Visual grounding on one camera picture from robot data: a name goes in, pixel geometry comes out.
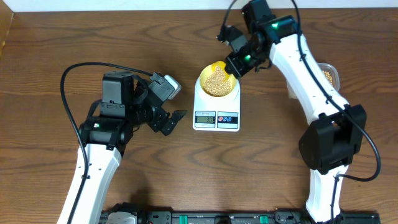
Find yellow plastic measuring scoop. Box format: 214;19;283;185
211;61;230;81

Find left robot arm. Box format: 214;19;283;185
58;71;187;223

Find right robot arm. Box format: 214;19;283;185
217;1;367;223

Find pale yellow bowl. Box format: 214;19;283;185
199;64;237;97

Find white digital kitchen scale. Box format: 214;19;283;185
192;77;241;132

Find clear plastic container of soybeans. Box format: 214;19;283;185
318;63;340;91

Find cardboard box at edge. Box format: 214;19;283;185
0;0;14;55

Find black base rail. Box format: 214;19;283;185
99;202;382;224

